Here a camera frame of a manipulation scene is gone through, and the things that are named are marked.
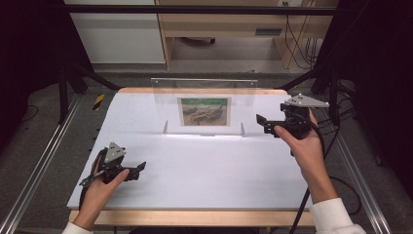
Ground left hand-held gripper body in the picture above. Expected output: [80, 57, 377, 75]
[79, 141, 140, 188]

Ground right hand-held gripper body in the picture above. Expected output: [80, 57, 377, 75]
[264, 93, 330, 140]

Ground painting postcard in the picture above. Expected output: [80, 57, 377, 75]
[177, 97, 233, 128]

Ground clear acrylic picture frame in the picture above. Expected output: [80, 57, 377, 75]
[150, 77, 259, 137]

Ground person's left hand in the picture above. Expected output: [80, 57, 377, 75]
[77, 157, 131, 214]

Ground person's right hand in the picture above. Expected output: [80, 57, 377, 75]
[273, 109, 326, 188]

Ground white board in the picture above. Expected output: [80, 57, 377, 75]
[66, 92, 315, 211]

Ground yellow black striped tape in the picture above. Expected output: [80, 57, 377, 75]
[93, 94, 106, 112]

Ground wooden table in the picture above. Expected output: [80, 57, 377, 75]
[68, 86, 318, 228]

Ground dark curtain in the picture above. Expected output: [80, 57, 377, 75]
[0, 0, 95, 154]
[310, 0, 413, 199]

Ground wooden desk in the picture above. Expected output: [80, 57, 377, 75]
[155, 0, 339, 70]

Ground black crossbar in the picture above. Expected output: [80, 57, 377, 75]
[63, 4, 339, 17]

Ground white cabinet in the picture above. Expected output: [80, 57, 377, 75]
[63, 0, 167, 65]

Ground black floor cables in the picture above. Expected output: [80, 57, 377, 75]
[317, 80, 357, 133]

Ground black cable bundle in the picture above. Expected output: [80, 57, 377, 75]
[305, 37, 319, 67]

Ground aluminium rail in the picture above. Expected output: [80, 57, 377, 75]
[0, 93, 83, 234]
[320, 108, 394, 234]

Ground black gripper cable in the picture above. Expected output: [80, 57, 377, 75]
[287, 120, 327, 234]

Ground thin black floor cable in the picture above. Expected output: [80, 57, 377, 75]
[19, 103, 40, 124]

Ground black floor cable loop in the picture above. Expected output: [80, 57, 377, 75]
[328, 175, 363, 216]

